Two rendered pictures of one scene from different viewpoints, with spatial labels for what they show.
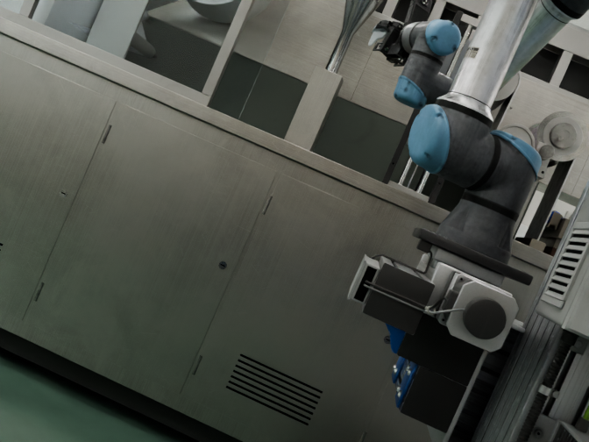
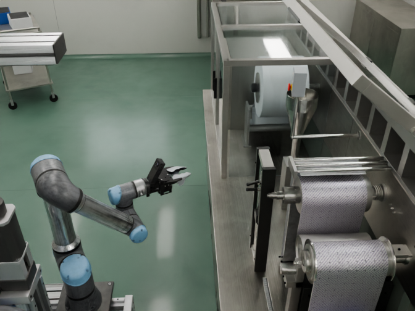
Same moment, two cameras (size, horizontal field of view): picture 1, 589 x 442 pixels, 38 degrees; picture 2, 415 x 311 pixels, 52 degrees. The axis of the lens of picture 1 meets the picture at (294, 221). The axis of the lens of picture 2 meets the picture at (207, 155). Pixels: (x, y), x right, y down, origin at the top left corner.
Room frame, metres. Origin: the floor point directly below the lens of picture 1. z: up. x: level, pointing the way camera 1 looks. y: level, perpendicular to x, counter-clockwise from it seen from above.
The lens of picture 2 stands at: (2.05, -1.57, 2.32)
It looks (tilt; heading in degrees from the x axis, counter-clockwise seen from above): 33 degrees down; 83
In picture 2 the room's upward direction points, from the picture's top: straight up
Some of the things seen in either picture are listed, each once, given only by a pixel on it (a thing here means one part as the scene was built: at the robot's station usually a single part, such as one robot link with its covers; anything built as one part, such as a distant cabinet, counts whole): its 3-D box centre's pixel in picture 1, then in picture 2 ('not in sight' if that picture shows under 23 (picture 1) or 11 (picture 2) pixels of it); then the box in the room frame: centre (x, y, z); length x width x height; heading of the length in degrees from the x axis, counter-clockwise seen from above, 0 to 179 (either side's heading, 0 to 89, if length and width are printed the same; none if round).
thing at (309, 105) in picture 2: not in sight; (301, 99); (2.69, 0.08, 1.50); 0.14 x 0.14 x 0.06
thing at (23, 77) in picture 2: not in sight; (21, 55); (0.41, 3.76, 0.51); 0.91 x 0.58 x 1.02; 109
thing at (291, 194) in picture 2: not in sight; (291, 195); (2.52, -0.37, 1.33); 0.06 x 0.06 x 0.06; 85
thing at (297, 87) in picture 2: not in sight; (296, 81); (2.60, -0.08, 1.66); 0.07 x 0.07 x 0.10; 75
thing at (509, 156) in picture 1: (502, 171); (76, 274); (1.67, -0.33, 0.98); 0.13 x 0.12 x 0.14; 111
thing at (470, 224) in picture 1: (480, 226); (81, 294); (1.67, -0.34, 0.87); 0.15 x 0.15 x 0.10
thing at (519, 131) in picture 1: (507, 147); (333, 250); (2.65, -0.52, 1.17); 0.26 x 0.12 x 0.12; 175
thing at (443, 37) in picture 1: (435, 39); (122, 194); (1.87, -0.12, 1.21); 0.11 x 0.08 x 0.09; 21
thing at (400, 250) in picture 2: not in sight; (400, 250); (2.81, -0.65, 1.28); 0.06 x 0.05 x 0.02; 175
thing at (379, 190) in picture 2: not in sight; (373, 192); (2.83, -0.40, 1.33); 0.07 x 0.07 x 0.07; 85
